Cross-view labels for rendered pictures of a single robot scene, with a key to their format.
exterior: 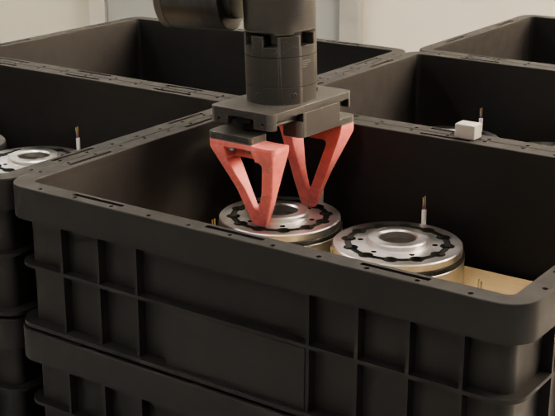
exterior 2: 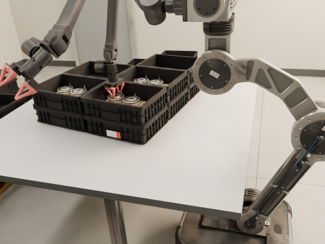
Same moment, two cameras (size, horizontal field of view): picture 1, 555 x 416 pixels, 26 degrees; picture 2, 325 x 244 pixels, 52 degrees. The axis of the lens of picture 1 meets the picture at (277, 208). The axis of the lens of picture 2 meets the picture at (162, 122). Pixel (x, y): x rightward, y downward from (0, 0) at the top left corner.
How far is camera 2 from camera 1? 1.02 m
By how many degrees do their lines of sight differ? 10
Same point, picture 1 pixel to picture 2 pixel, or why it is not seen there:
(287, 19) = (113, 70)
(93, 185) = (90, 96)
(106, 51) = (85, 68)
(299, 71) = (115, 77)
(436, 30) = (152, 39)
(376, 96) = (129, 74)
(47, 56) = (75, 70)
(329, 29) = (128, 40)
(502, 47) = (151, 60)
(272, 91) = (112, 80)
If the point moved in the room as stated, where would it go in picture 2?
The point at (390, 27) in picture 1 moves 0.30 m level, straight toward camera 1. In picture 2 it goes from (141, 38) to (141, 43)
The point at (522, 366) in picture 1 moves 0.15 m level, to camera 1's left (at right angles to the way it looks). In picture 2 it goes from (142, 114) to (113, 116)
